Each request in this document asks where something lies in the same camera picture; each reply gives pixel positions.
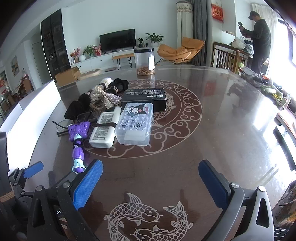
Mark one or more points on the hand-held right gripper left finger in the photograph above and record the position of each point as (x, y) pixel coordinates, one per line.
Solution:
(87, 185)

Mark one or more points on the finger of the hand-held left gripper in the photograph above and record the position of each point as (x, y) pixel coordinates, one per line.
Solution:
(34, 168)

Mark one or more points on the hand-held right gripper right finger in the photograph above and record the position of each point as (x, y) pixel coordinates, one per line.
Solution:
(212, 185)

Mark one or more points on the black fluffy scrunchie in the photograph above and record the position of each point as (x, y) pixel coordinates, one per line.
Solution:
(78, 105)

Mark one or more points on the rhinestone bow hair clip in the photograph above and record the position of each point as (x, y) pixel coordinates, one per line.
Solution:
(105, 97)

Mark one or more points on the white low partition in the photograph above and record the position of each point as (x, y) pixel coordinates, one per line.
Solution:
(27, 115)

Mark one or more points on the white plastic bottle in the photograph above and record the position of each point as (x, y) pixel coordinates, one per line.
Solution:
(103, 134)

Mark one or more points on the clear cartoon print plastic case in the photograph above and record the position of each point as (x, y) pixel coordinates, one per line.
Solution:
(135, 125)

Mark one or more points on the brown cardboard box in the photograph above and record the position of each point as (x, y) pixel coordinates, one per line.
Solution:
(67, 76)

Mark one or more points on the black cardboard box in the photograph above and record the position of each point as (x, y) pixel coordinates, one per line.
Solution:
(144, 99)

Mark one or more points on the black and white plush accessory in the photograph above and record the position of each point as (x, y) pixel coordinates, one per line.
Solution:
(119, 85)

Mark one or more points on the clear plastic container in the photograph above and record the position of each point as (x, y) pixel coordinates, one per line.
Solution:
(247, 72)

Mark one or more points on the white round vase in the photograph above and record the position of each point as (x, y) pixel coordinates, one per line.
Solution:
(82, 58)

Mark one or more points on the red flower bouquet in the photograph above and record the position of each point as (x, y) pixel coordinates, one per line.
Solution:
(74, 53)

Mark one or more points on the black display cabinet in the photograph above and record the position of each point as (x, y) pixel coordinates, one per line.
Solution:
(55, 46)

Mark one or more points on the white television cabinet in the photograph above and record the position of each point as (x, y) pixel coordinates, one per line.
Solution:
(97, 61)

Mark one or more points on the dark wooden railing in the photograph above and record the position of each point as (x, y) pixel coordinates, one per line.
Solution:
(222, 56)

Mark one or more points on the bushy green potted plant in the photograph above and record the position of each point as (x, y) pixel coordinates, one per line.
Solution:
(89, 50)

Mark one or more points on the red gift bag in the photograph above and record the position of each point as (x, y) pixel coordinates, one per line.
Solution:
(98, 50)

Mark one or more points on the wooden bench black legs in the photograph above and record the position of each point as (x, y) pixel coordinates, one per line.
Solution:
(123, 56)

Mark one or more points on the clear plastic jar black lid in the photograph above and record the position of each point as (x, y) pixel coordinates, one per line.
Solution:
(144, 61)

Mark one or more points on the orange lounge chair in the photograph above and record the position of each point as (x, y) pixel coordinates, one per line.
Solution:
(178, 52)

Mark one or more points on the white plastic bag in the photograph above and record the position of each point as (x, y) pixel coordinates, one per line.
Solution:
(238, 43)

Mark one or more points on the black television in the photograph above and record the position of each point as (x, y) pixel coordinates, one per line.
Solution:
(117, 39)

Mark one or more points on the small green potted plant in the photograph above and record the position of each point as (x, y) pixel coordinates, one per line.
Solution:
(140, 42)

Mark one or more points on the grey curtain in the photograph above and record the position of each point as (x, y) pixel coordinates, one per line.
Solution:
(200, 27)

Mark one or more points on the large green potted plant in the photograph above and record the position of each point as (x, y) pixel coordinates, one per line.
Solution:
(155, 38)

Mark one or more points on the white floor air conditioner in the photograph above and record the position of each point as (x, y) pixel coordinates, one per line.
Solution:
(185, 20)

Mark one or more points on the black frame eyeglasses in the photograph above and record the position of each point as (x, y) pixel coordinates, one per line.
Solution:
(60, 127)

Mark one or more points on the framed wall painting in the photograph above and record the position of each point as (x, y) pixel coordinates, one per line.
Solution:
(14, 66)

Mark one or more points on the red wall hanging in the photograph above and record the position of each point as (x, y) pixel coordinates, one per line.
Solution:
(217, 12)

